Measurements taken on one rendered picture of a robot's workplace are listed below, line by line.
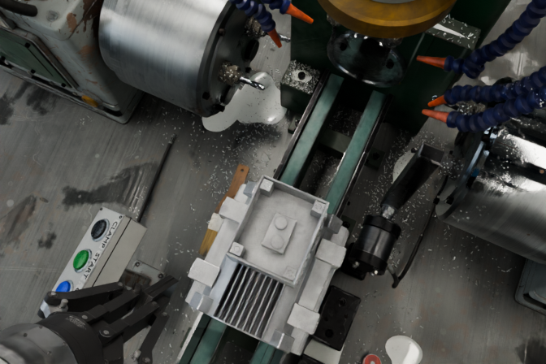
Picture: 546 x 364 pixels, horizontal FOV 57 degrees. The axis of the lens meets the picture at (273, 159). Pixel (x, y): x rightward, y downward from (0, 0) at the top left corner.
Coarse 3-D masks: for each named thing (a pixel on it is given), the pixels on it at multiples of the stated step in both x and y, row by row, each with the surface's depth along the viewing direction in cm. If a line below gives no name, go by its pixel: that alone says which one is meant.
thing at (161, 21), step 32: (128, 0) 77; (160, 0) 77; (192, 0) 76; (224, 0) 76; (256, 0) 86; (128, 32) 78; (160, 32) 77; (192, 32) 76; (224, 32) 77; (256, 32) 85; (128, 64) 82; (160, 64) 79; (192, 64) 77; (224, 64) 82; (160, 96) 86; (192, 96) 81; (224, 96) 90
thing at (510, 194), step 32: (512, 128) 68; (544, 128) 68; (448, 160) 76; (480, 160) 69; (512, 160) 68; (544, 160) 67; (448, 192) 78; (480, 192) 70; (512, 192) 69; (544, 192) 67; (480, 224) 74; (512, 224) 71; (544, 224) 69; (544, 256) 73
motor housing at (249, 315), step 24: (240, 192) 78; (216, 240) 74; (336, 240) 75; (216, 264) 73; (312, 264) 73; (192, 288) 73; (216, 288) 71; (240, 288) 69; (264, 288) 69; (288, 288) 70; (312, 288) 72; (216, 312) 68; (240, 312) 68; (264, 312) 67; (288, 312) 70; (264, 336) 68
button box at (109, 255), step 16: (112, 224) 74; (128, 224) 75; (96, 240) 74; (112, 240) 73; (128, 240) 75; (96, 256) 72; (112, 256) 73; (128, 256) 75; (64, 272) 75; (80, 272) 73; (96, 272) 72; (112, 272) 74; (80, 288) 71
